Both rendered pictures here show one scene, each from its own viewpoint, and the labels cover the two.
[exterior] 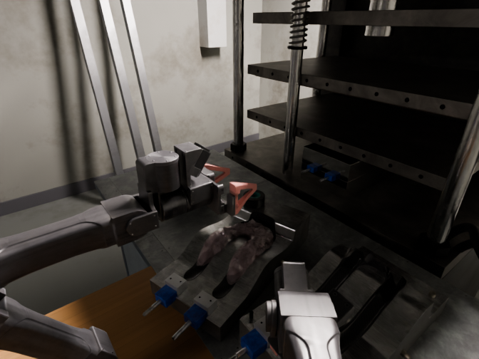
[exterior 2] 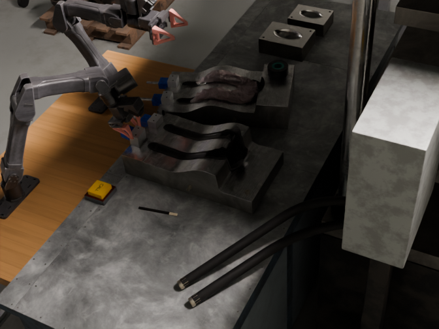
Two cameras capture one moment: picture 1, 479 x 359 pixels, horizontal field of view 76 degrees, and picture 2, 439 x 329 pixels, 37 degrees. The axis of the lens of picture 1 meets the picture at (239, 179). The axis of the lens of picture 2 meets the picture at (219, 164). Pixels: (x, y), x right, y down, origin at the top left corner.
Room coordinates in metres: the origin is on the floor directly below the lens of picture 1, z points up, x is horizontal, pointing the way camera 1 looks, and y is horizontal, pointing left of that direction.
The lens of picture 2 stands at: (-0.05, -1.84, 2.39)
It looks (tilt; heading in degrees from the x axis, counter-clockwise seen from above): 43 degrees down; 68
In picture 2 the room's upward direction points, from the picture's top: 6 degrees counter-clockwise
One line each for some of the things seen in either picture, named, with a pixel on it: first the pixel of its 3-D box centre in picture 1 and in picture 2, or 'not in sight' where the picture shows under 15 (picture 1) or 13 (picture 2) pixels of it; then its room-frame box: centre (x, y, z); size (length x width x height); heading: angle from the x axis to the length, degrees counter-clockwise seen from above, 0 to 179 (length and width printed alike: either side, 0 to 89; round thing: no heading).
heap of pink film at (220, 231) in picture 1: (239, 241); (225, 85); (0.76, 0.00, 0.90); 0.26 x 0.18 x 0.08; 144
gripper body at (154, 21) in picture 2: (197, 194); (151, 23); (0.54, 0.09, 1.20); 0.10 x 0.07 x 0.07; 38
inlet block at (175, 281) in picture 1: (163, 298); (162, 83); (0.57, 0.20, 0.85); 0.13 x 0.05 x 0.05; 144
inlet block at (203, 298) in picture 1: (192, 319); (155, 99); (0.51, 0.12, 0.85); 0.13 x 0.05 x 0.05; 144
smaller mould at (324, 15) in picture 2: not in sight; (310, 20); (1.34, 0.31, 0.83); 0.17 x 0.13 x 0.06; 127
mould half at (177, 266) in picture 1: (238, 250); (227, 93); (0.76, 0.00, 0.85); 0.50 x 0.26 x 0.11; 144
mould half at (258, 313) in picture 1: (349, 309); (202, 154); (0.53, -0.28, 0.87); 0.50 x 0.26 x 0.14; 127
